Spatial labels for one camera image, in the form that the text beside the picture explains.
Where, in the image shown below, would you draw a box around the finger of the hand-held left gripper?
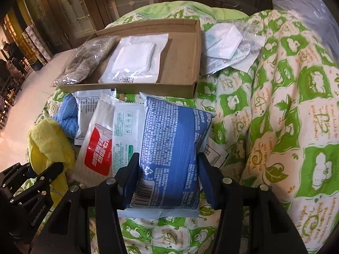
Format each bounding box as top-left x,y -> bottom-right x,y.
31,162 -> 65,191
0,163 -> 32,189

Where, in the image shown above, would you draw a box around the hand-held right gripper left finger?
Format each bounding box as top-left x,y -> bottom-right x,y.
34,152 -> 141,254

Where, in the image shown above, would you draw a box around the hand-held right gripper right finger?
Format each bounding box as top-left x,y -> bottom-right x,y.
196,152 -> 309,254

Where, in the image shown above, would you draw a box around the yellow towel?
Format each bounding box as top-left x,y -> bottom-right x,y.
27,119 -> 77,208

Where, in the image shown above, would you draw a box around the white packet with red label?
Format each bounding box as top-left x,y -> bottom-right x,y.
72,94 -> 128,188

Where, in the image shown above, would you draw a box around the white packet with green print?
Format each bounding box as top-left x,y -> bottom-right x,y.
111,102 -> 145,176

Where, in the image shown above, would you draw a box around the blue towel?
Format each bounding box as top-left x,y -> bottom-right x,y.
51,94 -> 80,139

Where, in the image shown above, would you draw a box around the blue tissue packet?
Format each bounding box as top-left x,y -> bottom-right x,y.
124,92 -> 217,219

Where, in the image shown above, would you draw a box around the cardboard box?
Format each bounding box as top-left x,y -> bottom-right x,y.
51,18 -> 202,99

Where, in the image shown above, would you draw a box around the small white printed packet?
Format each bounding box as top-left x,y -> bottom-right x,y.
207,137 -> 229,168

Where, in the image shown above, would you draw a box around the white packet with grey print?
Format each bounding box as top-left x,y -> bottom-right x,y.
74,88 -> 117,146

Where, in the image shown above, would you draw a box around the dark wooden chair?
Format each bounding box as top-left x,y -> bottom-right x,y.
0,79 -> 20,121

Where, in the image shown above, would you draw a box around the green and white printed blanket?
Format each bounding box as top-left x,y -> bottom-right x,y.
26,1 -> 339,254

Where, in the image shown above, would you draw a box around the grey scouring pad packet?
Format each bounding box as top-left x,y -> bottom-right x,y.
51,35 -> 119,87

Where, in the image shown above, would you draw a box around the clear-wrapped face mask packet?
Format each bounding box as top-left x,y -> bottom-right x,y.
236,22 -> 266,59
200,46 -> 255,75

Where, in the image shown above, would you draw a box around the white gauze packet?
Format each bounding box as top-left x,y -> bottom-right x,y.
98,32 -> 169,84

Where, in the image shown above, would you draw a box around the stack of boxes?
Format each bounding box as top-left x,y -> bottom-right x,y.
22,22 -> 55,70

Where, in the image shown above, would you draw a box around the wooden glazed doors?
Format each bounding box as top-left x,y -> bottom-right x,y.
16,0 -> 273,51

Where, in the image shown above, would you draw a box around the pillow in plastic bag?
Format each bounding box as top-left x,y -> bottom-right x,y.
273,0 -> 339,59

